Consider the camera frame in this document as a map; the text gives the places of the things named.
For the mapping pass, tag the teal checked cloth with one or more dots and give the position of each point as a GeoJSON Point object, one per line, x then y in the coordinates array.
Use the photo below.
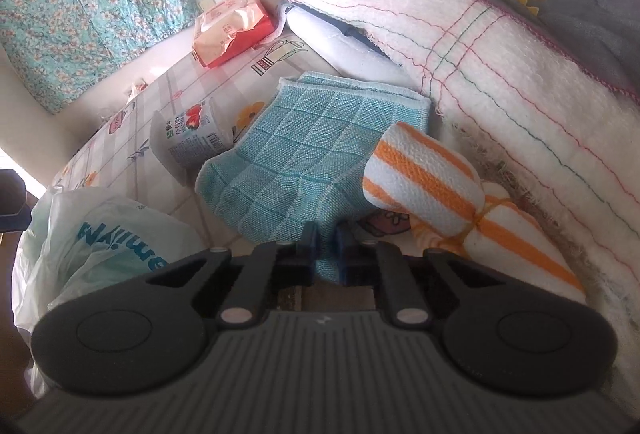
{"type": "Point", "coordinates": [310, 149]}

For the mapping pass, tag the white cup with strawberry print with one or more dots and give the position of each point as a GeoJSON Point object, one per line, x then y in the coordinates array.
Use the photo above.
{"type": "Point", "coordinates": [192, 134]}

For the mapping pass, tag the white plastic bag blue print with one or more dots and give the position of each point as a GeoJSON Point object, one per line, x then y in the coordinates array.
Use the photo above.
{"type": "Point", "coordinates": [100, 234]}

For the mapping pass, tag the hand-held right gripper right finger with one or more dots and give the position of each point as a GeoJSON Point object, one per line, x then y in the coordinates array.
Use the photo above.
{"type": "Point", "coordinates": [346, 251]}

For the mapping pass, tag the orange striped white towel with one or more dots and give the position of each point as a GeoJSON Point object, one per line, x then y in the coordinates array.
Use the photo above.
{"type": "Point", "coordinates": [425, 174]}

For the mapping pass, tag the white knitted blanket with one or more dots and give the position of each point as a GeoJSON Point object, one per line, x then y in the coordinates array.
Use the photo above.
{"type": "Point", "coordinates": [525, 89]}

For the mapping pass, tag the white pillow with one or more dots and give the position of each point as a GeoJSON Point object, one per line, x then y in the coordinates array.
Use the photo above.
{"type": "Point", "coordinates": [345, 42]}

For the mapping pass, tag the red beige wet wipes pack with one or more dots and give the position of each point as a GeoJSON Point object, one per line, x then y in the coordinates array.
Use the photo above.
{"type": "Point", "coordinates": [230, 27]}

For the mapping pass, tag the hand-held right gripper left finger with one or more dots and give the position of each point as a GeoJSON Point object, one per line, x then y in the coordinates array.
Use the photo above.
{"type": "Point", "coordinates": [310, 249]}

